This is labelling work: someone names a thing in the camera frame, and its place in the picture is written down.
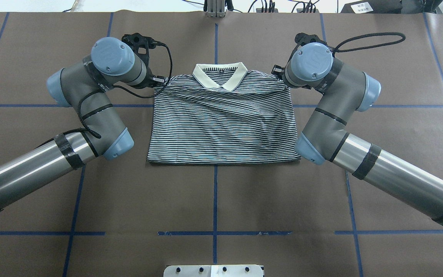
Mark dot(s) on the navy white striped polo shirt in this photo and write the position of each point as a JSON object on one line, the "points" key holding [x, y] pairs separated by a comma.
{"points": [[223, 114]]}

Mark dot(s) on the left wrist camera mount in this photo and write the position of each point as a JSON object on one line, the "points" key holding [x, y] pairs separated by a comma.
{"points": [[140, 44]]}

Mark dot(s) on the aluminium frame post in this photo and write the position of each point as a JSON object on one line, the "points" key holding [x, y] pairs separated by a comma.
{"points": [[215, 8]]}

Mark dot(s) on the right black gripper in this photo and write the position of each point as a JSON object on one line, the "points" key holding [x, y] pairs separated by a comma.
{"points": [[277, 72]]}

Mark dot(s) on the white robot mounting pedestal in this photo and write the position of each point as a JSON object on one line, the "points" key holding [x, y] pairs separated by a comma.
{"points": [[230, 270]]}

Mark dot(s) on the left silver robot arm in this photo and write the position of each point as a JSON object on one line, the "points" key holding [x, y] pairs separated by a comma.
{"points": [[112, 64]]}

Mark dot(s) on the black box with label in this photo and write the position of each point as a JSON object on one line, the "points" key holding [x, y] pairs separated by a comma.
{"points": [[373, 6]]}

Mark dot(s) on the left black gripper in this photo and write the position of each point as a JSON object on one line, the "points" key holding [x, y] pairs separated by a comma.
{"points": [[153, 80]]}

